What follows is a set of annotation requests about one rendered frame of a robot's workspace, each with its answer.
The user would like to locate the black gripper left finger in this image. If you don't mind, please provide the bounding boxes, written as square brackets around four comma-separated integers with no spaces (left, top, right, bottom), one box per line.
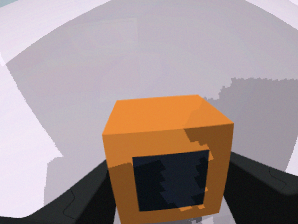
[0,159,117,224]

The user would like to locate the orange block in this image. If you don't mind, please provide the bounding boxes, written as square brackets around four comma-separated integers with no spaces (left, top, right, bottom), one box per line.
[102,95,234,224]

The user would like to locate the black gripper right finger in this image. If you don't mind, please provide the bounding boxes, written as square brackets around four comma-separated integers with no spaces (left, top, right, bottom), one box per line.
[223,152,298,224]

